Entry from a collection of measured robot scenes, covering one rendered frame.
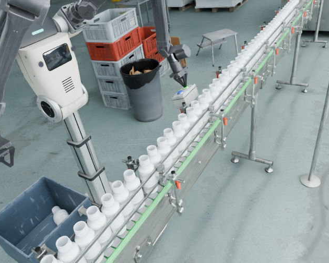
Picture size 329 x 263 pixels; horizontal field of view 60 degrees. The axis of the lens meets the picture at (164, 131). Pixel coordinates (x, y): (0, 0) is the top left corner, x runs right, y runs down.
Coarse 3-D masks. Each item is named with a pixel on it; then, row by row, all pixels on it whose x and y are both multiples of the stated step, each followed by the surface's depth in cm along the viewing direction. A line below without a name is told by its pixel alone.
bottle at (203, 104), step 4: (200, 96) 136; (204, 96) 135; (200, 100) 134; (204, 100) 134; (200, 104) 135; (204, 104) 135; (208, 104) 136; (204, 108) 135; (208, 112) 138; (204, 116) 137; (208, 116) 139; (204, 120) 139; (204, 124) 140; (208, 124) 141
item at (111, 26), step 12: (108, 12) 361; (132, 12) 342; (96, 24) 310; (108, 24) 305; (120, 24) 324; (132, 24) 345; (84, 36) 327; (96, 36) 321; (108, 36) 313; (120, 36) 326
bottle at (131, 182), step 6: (126, 174) 100; (132, 174) 97; (126, 180) 98; (132, 180) 98; (138, 180) 101; (126, 186) 99; (132, 186) 98; (138, 186) 100; (132, 192) 99; (138, 192) 101; (138, 198) 102; (138, 204) 103; (144, 204) 106
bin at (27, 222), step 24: (24, 192) 130; (48, 192) 141; (72, 192) 127; (0, 216) 122; (24, 216) 132; (48, 216) 144; (72, 216) 116; (0, 240) 116; (24, 240) 134; (48, 240) 108; (72, 240) 119
